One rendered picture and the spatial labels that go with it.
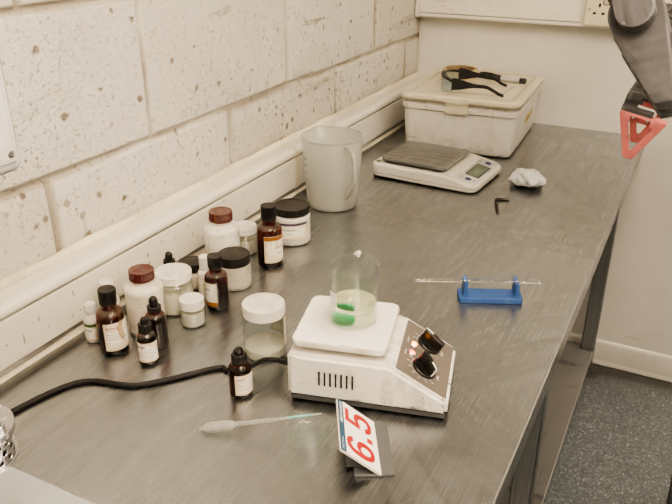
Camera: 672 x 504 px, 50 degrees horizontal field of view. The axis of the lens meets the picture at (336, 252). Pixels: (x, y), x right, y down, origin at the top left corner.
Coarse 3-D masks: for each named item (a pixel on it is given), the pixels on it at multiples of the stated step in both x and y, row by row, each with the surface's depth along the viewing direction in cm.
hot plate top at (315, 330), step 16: (320, 304) 97; (384, 304) 97; (304, 320) 93; (320, 320) 93; (384, 320) 93; (304, 336) 90; (320, 336) 90; (336, 336) 90; (352, 336) 90; (368, 336) 90; (384, 336) 90; (352, 352) 88; (368, 352) 87; (384, 352) 87
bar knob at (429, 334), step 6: (426, 330) 95; (420, 336) 95; (426, 336) 95; (432, 336) 94; (420, 342) 94; (426, 342) 95; (432, 342) 94; (438, 342) 94; (426, 348) 94; (432, 348) 95; (438, 348) 94
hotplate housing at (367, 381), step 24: (288, 360) 90; (312, 360) 89; (336, 360) 89; (360, 360) 88; (384, 360) 88; (312, 384) 91; (336, 384) 90; (360, 384) 89; (384, 384) 88; (408, 384) 87; (384, 408) 90; (408, 408) 89; (432, 408) 88
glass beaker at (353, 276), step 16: (336, 256) 92; (352, 256) 93; (368, 256) 93; (336, 272) 88; (352, 272) 94; (368, 272) 93; (336, 288) 89; (352, 288) 88; (368, 288) 89; (336, 304) 90; (352, 304) 89; (368, 304) 90; (336, 320) 91; (352, 320) 90; (368, 320) 91
